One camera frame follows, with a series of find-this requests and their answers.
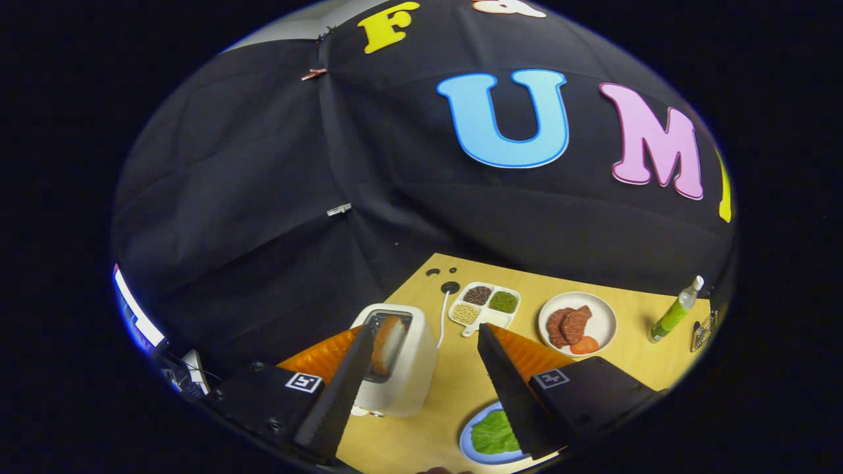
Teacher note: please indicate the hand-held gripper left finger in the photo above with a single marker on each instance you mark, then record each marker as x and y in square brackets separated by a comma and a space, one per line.
[339, 395]

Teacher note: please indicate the clear bottle with green label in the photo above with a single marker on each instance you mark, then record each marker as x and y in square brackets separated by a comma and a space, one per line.
[672, 316]

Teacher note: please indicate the red tomato slice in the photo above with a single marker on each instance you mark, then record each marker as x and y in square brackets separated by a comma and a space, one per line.
[585, 345]

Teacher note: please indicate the blue plate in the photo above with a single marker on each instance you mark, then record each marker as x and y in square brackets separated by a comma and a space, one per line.
[469, 434]

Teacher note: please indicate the round white plate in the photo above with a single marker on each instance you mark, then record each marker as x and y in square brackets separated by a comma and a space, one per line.
[602, 319]

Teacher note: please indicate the white sectioned dish with beans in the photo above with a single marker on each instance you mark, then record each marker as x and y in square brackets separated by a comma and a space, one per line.
[498, 320]

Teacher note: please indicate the copper cloth clip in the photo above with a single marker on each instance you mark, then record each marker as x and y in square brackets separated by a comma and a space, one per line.
[315, 74]

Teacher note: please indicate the white toaster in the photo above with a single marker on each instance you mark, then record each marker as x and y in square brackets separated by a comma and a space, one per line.
[411, 368]

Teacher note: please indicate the slim white object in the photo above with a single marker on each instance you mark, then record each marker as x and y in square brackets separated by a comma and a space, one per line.
[194, 368]

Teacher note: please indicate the brown meat slice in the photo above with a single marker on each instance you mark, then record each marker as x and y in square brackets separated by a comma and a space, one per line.
[554, 326]
[578, 322]

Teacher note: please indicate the bright white panel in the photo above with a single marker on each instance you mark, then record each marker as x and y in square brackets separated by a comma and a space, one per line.
[135, 309]

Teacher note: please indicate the black backdrop cloth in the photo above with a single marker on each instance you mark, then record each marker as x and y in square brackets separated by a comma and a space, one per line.
[263, 197]

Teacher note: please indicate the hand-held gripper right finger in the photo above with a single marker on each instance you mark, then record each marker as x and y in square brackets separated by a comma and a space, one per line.
[510, 395]

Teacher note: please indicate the green lettuce leaf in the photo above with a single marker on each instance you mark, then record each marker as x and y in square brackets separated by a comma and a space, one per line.
[494, 434]

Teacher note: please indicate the toasted bread slice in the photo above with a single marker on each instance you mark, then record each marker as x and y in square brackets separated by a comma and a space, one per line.
[388, 342]

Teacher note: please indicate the white cloth clip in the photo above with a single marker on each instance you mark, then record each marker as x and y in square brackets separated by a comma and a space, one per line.
[339, 209]

